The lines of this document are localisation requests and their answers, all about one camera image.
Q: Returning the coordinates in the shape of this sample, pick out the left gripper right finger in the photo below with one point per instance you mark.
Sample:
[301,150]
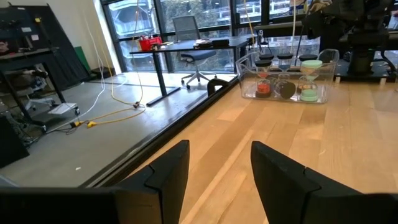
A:
[311,202]

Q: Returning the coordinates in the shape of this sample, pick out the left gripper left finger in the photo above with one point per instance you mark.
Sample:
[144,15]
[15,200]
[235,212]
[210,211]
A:
[109,205]

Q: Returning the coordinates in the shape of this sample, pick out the mint green hourglass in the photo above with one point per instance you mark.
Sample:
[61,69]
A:
[311,93]

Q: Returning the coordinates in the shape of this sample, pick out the black capped hourglass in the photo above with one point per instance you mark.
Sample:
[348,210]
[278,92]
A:
[266,57]
[287,90]

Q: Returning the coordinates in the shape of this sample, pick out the red sand hourglass black caps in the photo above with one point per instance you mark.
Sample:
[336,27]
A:
[263,88]

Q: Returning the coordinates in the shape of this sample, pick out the orange sand hourglass black caps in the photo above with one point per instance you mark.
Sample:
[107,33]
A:
[308,57]

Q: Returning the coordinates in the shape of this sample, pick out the blue sand hourglass black caps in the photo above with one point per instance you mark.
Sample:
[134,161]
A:
[285,56]

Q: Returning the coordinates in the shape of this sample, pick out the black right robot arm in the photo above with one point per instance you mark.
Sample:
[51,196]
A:
[362,46]

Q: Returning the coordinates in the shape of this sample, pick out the grey office chair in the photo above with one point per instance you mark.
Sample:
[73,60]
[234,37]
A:
[194,54]

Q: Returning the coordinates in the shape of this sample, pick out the black office desk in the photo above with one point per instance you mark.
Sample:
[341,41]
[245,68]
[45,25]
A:
[186,46]

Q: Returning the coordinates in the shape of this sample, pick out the small clear plastic bin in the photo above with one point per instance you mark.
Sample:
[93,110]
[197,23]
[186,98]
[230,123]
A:
[329,90]

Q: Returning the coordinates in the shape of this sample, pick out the black table clamp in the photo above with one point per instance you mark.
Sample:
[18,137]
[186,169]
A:
[217,84]

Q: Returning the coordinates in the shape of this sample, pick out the black rolling cart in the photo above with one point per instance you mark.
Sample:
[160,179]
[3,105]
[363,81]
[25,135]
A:
[31,62]

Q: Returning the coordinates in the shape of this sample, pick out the red basket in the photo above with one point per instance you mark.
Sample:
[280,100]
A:
[150,43]

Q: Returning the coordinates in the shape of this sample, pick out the black table frame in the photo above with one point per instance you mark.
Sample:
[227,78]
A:
[161,137]

